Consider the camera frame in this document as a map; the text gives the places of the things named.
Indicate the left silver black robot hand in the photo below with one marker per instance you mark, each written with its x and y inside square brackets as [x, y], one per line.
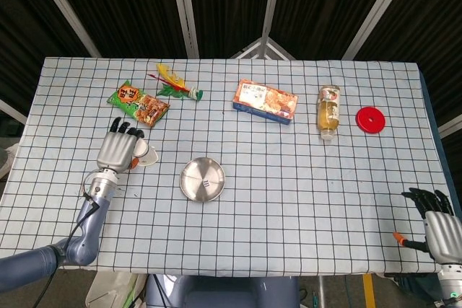
[115, 151]

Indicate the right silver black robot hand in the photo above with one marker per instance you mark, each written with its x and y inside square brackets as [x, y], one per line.
[444, 232]

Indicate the white paper cup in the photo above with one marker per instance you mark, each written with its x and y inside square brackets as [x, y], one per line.
[148, 156]

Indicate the small white die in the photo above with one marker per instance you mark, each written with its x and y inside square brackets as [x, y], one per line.
[206, 183]

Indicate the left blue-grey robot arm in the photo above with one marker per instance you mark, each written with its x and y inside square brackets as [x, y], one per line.
[86, 236]

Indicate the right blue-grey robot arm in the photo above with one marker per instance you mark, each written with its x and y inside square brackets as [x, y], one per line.
[451, 282]

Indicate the green snack bag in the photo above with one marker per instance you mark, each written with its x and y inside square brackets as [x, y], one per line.
[139, 104]

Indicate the colourful feather shuttlecock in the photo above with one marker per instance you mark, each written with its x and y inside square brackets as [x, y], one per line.
[173, 89]

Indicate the round stainless steel plate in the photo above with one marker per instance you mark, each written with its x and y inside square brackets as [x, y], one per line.
[196, 183]

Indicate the white bundle beside table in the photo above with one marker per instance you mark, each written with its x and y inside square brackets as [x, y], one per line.
[7, 163]

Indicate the red plastic disc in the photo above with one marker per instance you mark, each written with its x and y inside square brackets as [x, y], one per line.
[364, 120]

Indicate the white plastic bag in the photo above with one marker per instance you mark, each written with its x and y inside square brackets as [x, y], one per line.
[112, 290]

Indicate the blue orange biscuit box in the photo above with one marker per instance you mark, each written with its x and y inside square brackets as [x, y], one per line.
[265, 100]

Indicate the blue checked tablecloth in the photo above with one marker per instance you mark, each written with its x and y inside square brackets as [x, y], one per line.
[288, 196]

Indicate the plastic tea bottle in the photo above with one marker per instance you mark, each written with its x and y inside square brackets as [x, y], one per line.
[328, 113]

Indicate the blue-grey robot torso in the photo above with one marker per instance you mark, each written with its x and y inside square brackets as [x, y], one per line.
[223, 291]

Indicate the white frame crossbar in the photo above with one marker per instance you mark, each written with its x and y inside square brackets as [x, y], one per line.
[12, 110]
[451, 126]

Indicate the white frame post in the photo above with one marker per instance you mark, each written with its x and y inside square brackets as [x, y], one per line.
[65, 10]
[377, 10]
[271, 5]
[185, 8]

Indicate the white triangular frame brace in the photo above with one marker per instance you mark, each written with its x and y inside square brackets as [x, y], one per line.
[260, 42]

